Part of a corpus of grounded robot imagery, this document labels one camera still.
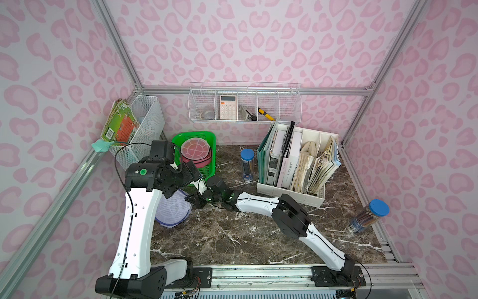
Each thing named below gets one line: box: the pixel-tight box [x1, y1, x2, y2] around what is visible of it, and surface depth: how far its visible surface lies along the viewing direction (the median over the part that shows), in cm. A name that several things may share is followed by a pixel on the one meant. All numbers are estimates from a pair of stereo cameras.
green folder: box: [257, 116, 279, 185], surface depth 82 cm
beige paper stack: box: [290, 140, 317, 194], surface depth 89 cm
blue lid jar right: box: [348, 199, 391, 233], surface depth 74 cm
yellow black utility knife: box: [257, 107, 276, 121], surface depth 100 cm
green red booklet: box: [100, 99, 141, 146], surface depth 73 cm
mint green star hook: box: [91, 138, 115, 153], surface depth 64 cm
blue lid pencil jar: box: [240, 148, 256, 183], surface depth 93 cm
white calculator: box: [219, 94, 238, 121], surface depth 97 cm
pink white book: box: [276, 131, 304, 189], surface depth 86 cm
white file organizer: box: [257, 123, 340, 208], surface depth 89 cm
